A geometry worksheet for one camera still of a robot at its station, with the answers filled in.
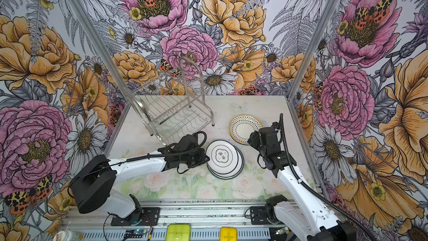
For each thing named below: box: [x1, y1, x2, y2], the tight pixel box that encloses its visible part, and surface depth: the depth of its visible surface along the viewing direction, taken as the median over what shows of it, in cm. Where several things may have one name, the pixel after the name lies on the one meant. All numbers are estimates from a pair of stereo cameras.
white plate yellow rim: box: [228, 114, 264, 145], surface depth 105 cm
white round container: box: [53, 229, 85, 241], surface depth 64 cm
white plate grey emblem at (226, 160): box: [205, 139, 245, 180], surface depth 89 cm
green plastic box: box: [166, 223, 192, 241], surface depth 72 cm
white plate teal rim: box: [205, 139, 245, 180], surface depth 89 cm
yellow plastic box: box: [219, 226, 238, 241], surface depth 72 cm
